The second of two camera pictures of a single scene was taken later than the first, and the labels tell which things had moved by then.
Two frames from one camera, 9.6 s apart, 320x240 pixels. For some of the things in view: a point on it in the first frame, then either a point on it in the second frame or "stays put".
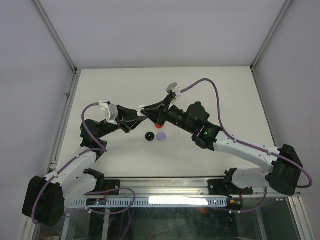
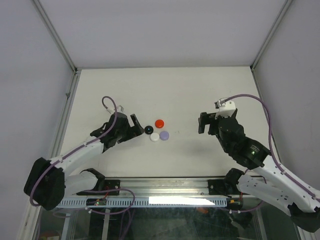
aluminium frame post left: (56, 37) stays put
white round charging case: (139, 113) → (154, 137)
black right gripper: (155, 115) → (203, 120)
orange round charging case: (159, 126) stays put
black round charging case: (149, 136) → (148, 129)
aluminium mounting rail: (174, 187) stays put
